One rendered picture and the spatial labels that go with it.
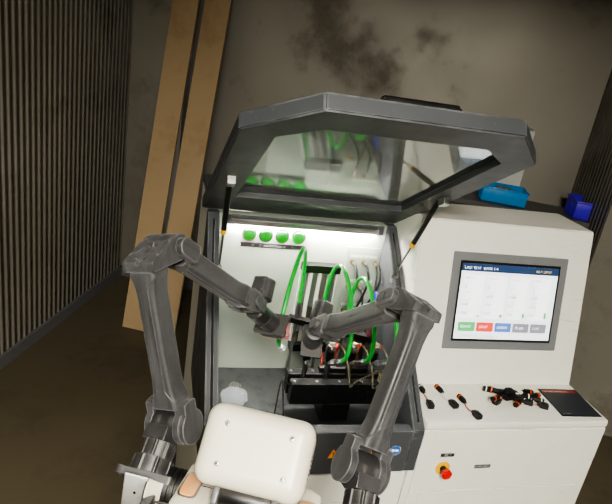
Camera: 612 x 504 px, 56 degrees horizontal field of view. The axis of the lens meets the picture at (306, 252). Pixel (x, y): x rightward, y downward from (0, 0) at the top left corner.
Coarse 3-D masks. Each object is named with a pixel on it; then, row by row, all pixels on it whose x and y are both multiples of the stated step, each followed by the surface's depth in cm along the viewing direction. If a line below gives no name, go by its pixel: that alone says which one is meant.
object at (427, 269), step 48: (432, 240) 199; (480, 240) 204; (528, 240) 209; (576, 240) 214; (432, 288) 202; (576, 288) 217; (432, 336) 204; (576, 336) 220; (432, 432) 186; (480, 432) 191; (528, 432) 196; (576, 432) 201; (432, 480) 195; (480, 480) 200; (528, 480) 205; (576, 480) 211
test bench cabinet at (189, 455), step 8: (192, 392) 212; (184, 448) 229; (192, 448) 198; (184, 456) 227; (192, 456) 196; (184, 464) 225; (192, 464) 194; (408, 472) 191; (408, 480) 192; (408, 488) 193; (400, 496) 194
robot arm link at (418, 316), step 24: (408, 312) 128; (432, 312) 128; (408, 336) 126; (408, 360) 125; (384, 384) 125; (408, 384) 125; (384, 408) 122; (360, 432) 123; (384, 432) 121; (336, 456) 123; (384, 456) 122; (336, 480) 118; (384, 480) 119
